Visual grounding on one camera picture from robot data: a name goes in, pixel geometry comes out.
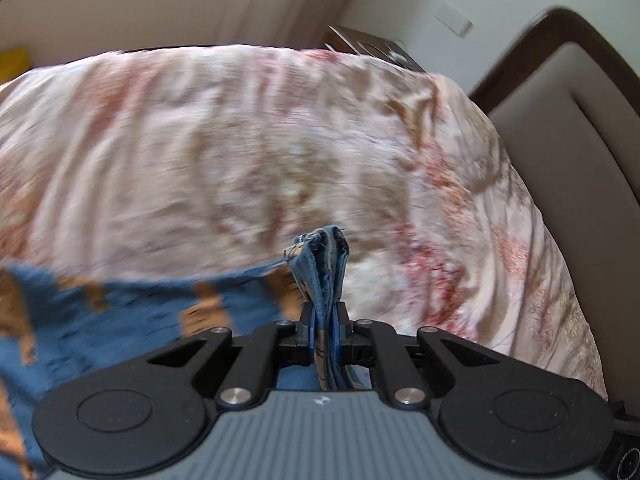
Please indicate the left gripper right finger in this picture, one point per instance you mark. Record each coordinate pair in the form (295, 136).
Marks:
(341, 325)

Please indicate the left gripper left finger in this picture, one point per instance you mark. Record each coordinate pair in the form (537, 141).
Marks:
(305, 327)

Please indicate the blue patterned pants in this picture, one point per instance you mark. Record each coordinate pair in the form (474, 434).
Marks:
(55, 327)

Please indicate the pink floral bedspread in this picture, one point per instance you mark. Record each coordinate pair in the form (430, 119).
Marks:
(188, 162)

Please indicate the wooden bedside table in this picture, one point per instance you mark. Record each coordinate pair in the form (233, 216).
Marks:
(347, 40)

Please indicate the padded beige headboard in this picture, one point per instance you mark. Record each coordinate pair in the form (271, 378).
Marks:
(566, 105)

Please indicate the yellow object at left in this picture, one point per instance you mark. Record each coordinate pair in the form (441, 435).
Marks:
(13, 63)

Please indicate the white wall switch plate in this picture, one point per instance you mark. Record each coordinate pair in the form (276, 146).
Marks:
(456, 22)

